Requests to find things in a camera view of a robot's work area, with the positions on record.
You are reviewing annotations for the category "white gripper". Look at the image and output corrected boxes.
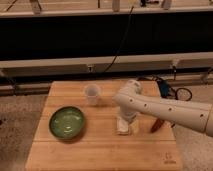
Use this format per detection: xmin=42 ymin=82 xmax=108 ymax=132
xmin=120 ymin=107 xmax=139 ymax=134

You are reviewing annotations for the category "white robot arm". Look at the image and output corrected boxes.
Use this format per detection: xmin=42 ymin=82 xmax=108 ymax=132
xmin=113 ymin=80 xmax=213 ymax=137

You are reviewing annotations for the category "green ceramic bowl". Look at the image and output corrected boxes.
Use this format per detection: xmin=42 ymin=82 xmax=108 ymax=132
xmin=49 ymin=106 xmax=85 ymax=140

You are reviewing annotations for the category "brown oblong object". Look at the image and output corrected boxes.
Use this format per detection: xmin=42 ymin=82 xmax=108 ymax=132
xmin=150 ymin=119 xmax=164 ymax=133

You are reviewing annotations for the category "blue black device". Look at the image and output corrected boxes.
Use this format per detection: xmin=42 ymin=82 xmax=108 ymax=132
xmin=157 ymin=81 xmax=170 ymax=98

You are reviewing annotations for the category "translucent plastic cup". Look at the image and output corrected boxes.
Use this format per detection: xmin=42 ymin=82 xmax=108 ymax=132
xmin=84 ymin=84 xmax=101 ymax=106

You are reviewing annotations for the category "wooden cutting board table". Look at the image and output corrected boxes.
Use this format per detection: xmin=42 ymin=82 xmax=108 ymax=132
xmin=26 ymin=80 xmax=182 ymax=171

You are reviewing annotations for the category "black hanging cable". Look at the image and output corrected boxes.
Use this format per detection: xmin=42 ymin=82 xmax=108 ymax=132
xmin=101 ymin=4 xmax=136 ymax=74

